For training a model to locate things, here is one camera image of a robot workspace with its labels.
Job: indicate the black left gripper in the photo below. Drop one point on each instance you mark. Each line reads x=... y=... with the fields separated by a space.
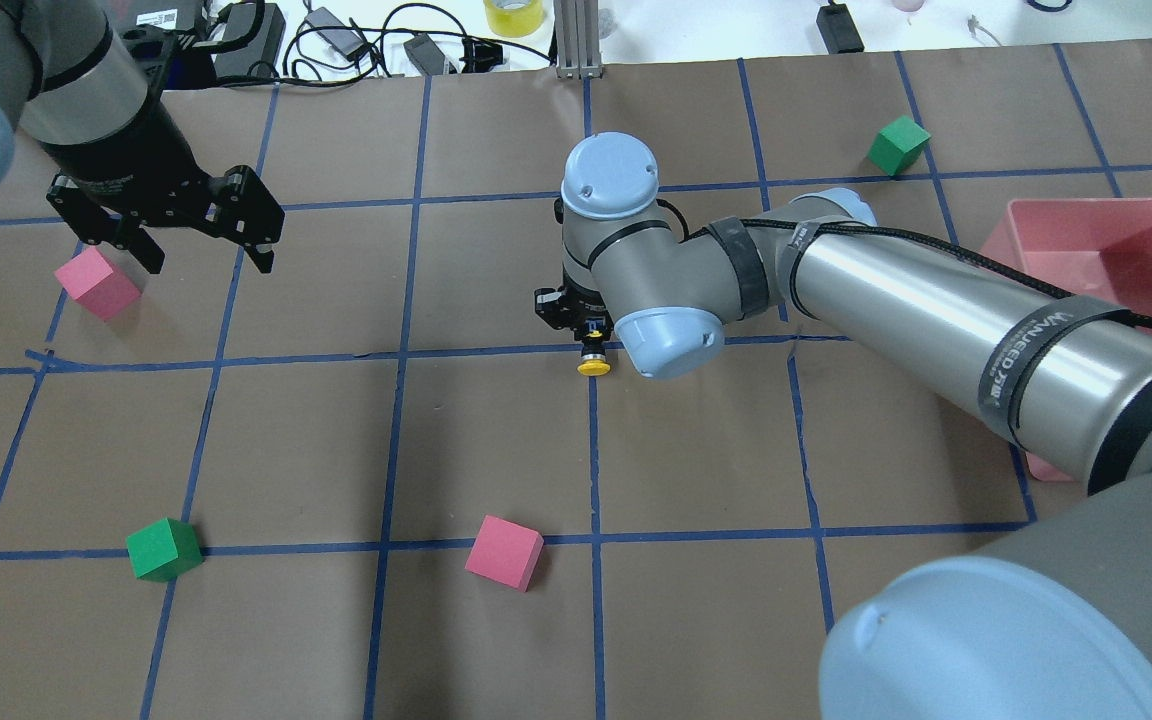
x=133 y=150

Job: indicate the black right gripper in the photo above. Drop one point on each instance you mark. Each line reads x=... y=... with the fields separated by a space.
x=553 y=308

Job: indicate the yellow push button switch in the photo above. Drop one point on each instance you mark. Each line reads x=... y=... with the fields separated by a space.
x=594 y=360

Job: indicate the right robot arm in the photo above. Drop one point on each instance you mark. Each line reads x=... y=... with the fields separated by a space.
x=1053 y=621

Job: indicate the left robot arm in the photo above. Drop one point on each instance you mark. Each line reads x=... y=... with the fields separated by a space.
x=89 y=94

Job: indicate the pink cube near left arm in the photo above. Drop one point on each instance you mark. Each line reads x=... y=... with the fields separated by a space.
x=97 y=284

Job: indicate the pink cube front centre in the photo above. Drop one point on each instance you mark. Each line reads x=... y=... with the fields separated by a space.
x=505 y=552

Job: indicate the yellow tape roll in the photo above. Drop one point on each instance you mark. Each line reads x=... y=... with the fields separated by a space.
x=514 y=18

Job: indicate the black power adapter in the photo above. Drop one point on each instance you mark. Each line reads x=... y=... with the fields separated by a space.
x=427 y=57

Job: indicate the green cube front left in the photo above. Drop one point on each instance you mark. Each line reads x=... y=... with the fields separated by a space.
x=163 y=550

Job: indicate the green cube near bin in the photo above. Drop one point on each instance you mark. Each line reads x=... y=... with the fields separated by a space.
x=898 y=145

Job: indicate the pink plastic bin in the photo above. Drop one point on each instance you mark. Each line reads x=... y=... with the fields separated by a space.
x=1106 y=250

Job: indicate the aluminium frame post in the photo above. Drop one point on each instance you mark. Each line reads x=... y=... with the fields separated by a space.
x=577 y=39

